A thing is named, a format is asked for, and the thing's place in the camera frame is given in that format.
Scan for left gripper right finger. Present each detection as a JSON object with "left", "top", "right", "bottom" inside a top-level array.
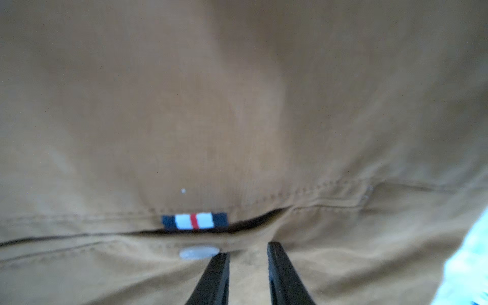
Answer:
[{"left": 267, "top": 242, "right": 315, "bottom": 305}]

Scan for brown long pants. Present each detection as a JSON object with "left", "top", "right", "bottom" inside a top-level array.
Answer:
[{"left": 1, "top": 1, "right": 487, "bottom": 304}]

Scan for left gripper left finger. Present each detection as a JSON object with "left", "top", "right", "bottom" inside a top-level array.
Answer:
[{"left": 186, "top": 253, "right": 230, "bottom": 305}]

